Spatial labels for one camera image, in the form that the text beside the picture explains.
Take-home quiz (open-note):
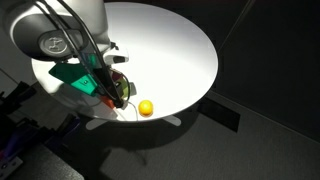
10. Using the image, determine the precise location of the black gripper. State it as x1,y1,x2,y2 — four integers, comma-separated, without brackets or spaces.
99,42,129,66

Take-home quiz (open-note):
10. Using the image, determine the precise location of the pink block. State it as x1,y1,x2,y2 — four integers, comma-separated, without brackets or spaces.
112,72,122,82

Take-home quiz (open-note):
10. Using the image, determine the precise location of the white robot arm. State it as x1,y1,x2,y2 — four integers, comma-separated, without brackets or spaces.
0,0,129,65

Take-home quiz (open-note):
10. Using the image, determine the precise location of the light green block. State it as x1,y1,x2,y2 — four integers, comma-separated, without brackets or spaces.
116,82,129,99

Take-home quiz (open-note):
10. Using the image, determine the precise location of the orange block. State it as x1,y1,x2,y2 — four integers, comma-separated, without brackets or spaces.
100,96,115,109

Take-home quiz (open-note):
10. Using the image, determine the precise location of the round white table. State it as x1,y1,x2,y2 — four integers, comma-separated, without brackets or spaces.
32,2,218,128

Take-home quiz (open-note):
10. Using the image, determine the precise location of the yellow ball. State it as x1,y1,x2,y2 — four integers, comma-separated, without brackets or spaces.
138,100,153,117

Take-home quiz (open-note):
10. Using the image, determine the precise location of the black floor plate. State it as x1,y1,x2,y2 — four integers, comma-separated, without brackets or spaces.
198,97,241,132

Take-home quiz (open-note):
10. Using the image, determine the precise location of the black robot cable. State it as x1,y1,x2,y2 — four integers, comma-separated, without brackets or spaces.
33,0,125,109

